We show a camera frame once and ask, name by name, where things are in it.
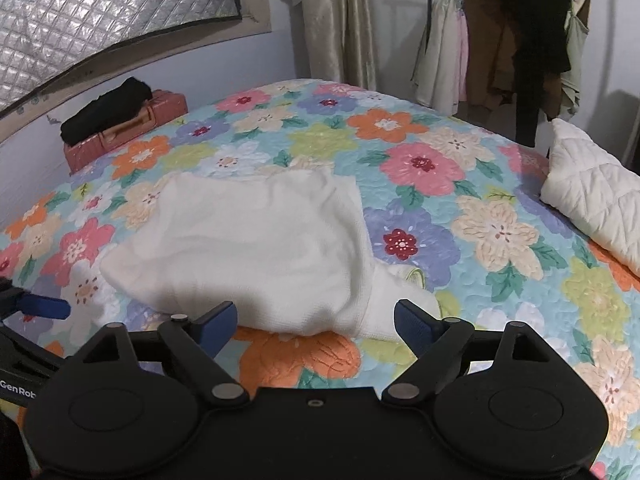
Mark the cream quilted pillow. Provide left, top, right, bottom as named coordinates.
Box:
left=540, top=119, right=640, bottom=278

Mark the white knit cardigan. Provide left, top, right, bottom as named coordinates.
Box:
left=100, top=167, right=443, bottom=346

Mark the beige curtain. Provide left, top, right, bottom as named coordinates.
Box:
left=295, top=0, right=379, bottom=92

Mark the brown hanging coat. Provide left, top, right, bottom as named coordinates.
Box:
left=462, top=0, right=562, bottom=112

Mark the black folded cloth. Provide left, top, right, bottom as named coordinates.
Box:
left=60, top=76, right=153, bottom=145

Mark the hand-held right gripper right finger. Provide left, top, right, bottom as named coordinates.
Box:
left=381, top=298, right=552, bottom=405

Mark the floral quilted bedspread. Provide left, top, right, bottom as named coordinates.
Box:
left=0, top=78, right=640, bottom=480

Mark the silver quilted window cover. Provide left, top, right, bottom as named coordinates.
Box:
left=0, top=0, right=246, bottom=111

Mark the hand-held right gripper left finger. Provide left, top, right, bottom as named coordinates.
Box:
left=80, top=300, right=251, bottom=409

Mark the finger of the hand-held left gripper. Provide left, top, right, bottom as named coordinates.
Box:
left=0, top=275, right=72, bottom=321

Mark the cream hanging garment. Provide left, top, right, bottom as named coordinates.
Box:
left=411, top=0, right=468, bottom=113

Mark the pink hanging garment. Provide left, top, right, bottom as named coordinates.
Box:
left=456, top=7, right=472, bottom=104

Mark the pink suitcase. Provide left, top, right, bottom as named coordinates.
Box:
left=64, top=89, right=189, bottom=173

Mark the black hanging garment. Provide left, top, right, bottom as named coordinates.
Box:
left=486, top=0, right=574, bottom=149

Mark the person's black clothing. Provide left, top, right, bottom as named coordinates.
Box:
left=0, top=402, right=26, bottom=480

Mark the pale green hanging vest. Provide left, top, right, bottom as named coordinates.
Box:
left=559, top=0, right=594, bottom=117

